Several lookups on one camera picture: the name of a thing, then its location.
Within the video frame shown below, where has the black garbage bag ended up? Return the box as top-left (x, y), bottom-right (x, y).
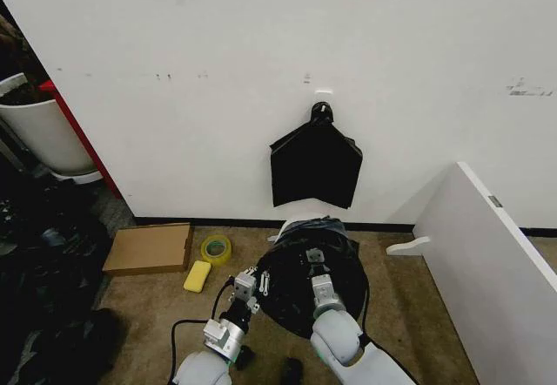
top-left (254, 217), bottom-right (371, 341)
top-left (268, 101), bottom-right (364, 210)

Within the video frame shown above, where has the white trash bin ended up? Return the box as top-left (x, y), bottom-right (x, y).
top-left (266, 213), bottom-right (332, 244)

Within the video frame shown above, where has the folded black garbage bag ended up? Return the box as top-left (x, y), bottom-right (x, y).
top-left (268, 101), bottom-right (364, 210)

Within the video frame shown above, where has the yellow-green tape roll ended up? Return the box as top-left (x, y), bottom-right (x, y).
top-left (200, 234), bottom-right (233, 267)

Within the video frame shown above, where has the yellow sponge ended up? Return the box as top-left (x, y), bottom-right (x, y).
top-left (182, 259), bottom-right (213, 294)

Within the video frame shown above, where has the white panel foot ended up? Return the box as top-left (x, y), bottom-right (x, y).
top-left (386, 235), bottom-right (433, 257)

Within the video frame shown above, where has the flat brown cardboard box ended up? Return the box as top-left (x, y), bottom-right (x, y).
top-left (102, 222), bottom-right (196, 278)

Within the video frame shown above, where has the white board panel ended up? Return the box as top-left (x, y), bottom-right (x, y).
top-left (385, 160), bottom-right (557, 385)

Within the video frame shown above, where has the pile of black bags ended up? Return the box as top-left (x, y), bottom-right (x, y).
top-left (0, 158), bottom-right (134, 385)

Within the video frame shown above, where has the white pot saucer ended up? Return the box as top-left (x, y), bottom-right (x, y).
top-left (50, 168), bottom-right (104, 186)

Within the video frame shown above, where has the white planter pot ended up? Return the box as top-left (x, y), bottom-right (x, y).
top-left (0, 72), bottom-right (99, 178)

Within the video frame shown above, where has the dark potted plant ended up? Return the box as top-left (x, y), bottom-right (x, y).
top-left (0, 0), bottom-right (54, 106)

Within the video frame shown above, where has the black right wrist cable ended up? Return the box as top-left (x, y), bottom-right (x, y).
top-left (359, 282), bottom-right (395, 355)

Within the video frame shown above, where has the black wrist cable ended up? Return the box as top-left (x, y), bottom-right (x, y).
top-left (170, 274), bottom-right (238, 380)
top-left (359, 282), bottom-right (395, 355)

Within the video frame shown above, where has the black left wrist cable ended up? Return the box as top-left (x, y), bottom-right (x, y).
top-left (170, 274), bottom-right (238, 380)

